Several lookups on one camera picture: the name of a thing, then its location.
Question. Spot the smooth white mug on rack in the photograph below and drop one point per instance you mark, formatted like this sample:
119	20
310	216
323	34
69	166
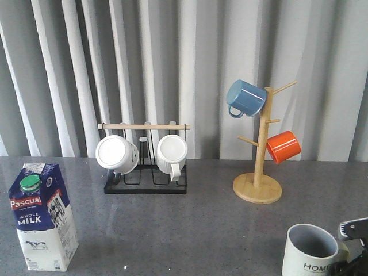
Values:
117	155

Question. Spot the black wire mug rack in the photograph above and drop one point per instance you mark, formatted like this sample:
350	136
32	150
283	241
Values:
146	178

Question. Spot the blue enamel mug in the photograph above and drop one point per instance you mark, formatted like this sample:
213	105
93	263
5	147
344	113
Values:
244	98

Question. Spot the white HOME mug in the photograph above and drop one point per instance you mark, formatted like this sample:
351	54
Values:
311	250

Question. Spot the ribbed white mug on rack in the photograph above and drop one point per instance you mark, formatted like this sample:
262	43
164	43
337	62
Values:
171	155

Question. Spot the grey white curtain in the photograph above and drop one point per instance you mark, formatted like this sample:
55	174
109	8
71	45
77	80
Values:
67	66

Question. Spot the wooden mug tree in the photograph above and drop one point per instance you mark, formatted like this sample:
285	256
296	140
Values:
257	187

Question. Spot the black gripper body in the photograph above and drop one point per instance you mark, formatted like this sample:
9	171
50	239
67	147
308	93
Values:
352	230

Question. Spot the orange enamel mug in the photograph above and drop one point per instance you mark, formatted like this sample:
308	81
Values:
283	146

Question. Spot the blue white milk carton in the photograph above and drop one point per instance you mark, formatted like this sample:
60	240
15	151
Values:
43	217

